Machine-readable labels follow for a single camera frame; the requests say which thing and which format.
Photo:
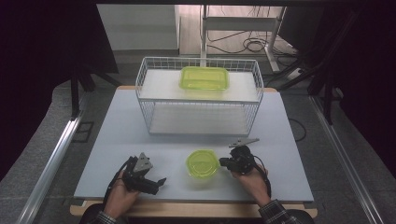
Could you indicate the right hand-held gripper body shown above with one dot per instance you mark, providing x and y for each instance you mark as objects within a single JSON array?
[{"x": 243, "y": 160}]

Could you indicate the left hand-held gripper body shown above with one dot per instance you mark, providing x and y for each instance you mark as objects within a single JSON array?
[{"x": 138, "y": 177}]

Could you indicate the round green plastic container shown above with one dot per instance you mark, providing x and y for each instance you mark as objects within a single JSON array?
[{"x": 202, "y": 163}]

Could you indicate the rectangular green plastic container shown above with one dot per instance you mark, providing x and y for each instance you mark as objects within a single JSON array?
[{"x": 204, "y": 78}]

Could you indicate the person's right hand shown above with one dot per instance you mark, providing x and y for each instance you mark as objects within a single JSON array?
[{"x": 253, "y": 185}]

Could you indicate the person's left hand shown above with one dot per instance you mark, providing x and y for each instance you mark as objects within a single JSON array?
[{"x": 120, "y": 197}]

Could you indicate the pale grey table mat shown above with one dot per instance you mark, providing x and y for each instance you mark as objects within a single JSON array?
[{"x": 109, "y": 140}]

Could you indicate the white power strip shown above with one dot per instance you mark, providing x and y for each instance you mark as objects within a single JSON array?
[{"x": 295, "y": 73}]

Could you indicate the black metal stand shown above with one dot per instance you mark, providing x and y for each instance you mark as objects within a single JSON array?
[
  {"x": 327, "y": 77},
  {"x": 74, "y": 93}
]

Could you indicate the white cabinet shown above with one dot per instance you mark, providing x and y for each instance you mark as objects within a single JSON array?
[{"x": 137, "y": 28}]

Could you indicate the aluminium rail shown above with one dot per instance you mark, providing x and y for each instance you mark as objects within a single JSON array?
[
  {"x": 53, "y": 165},
  {"x": 342, "y": 161}
]

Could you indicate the white metal desk frame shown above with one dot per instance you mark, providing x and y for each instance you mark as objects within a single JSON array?
[{"x": 239, "y": 23}]

